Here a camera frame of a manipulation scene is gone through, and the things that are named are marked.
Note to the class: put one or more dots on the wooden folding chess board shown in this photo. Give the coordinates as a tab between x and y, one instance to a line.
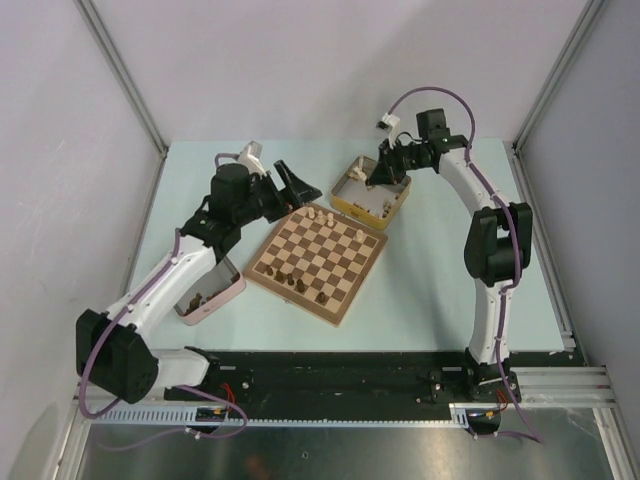
327	259

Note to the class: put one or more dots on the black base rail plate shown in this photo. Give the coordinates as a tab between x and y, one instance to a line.
306	409

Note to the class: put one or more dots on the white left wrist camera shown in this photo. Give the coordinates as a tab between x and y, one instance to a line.
250	158

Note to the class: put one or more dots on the aluminium corner post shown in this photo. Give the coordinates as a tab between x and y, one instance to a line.
574	44
114	60

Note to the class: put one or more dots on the white piece passed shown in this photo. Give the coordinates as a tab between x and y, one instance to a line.
357	173

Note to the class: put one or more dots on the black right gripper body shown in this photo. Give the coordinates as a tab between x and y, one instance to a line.
402	159

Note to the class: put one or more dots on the dark chess pieces pile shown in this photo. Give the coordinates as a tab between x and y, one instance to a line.
203	303

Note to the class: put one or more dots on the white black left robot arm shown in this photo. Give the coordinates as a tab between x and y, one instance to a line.
112	350

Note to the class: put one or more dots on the right aluminium corner post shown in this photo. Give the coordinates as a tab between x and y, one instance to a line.
574	44

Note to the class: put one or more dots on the left aluminium corner post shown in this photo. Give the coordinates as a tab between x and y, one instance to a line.
114	60

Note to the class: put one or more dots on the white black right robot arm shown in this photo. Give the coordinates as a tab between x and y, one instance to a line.
497	249

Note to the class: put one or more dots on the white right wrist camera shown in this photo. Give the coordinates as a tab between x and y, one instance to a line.
389	124

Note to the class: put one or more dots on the pink metal tin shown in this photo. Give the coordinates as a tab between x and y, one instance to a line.
223	270

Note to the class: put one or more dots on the yellow metal tin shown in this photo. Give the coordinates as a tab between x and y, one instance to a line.
374	206

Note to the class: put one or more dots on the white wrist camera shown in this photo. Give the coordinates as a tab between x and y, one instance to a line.
389	124
250	158

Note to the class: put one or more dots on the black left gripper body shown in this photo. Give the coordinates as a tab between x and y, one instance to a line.
263	200

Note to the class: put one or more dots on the aluminium front frame rail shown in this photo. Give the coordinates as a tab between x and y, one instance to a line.
560	385

